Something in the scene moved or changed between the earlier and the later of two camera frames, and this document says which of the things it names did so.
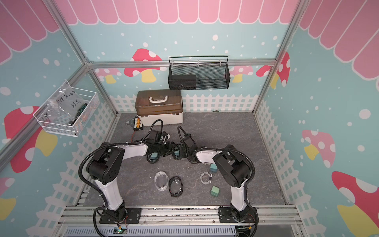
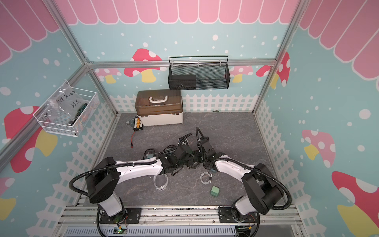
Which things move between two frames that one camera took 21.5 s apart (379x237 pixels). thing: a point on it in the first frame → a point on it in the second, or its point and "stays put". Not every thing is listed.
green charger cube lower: [215, 191] stays put
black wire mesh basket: [199, 72] stays put
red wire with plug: [132, 136] stays put
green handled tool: [80, 111] stays put
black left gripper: [169, 149] → [191, 156]
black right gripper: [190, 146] → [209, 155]
